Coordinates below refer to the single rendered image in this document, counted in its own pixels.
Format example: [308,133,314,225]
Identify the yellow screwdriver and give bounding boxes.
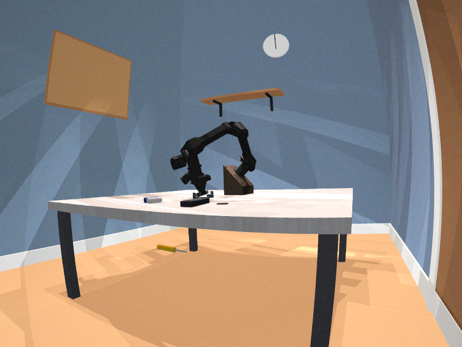
[157,244,187,253]

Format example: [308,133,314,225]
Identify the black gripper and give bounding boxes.
[187,163,211,195]

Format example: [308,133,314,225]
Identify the dark grey battery with green band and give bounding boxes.
[196,190,209,197]

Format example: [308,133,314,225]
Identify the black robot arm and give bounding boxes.
[170,121,257,185]

